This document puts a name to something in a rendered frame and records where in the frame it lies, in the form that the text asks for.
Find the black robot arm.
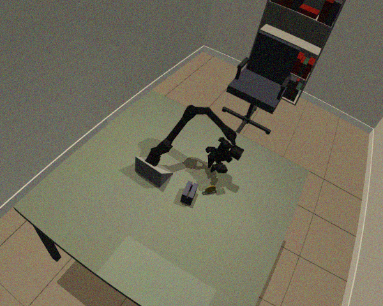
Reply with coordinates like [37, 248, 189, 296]
[145, 105, 244, 166]

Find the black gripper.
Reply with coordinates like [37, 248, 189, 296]
[206, 147, 228, 173]

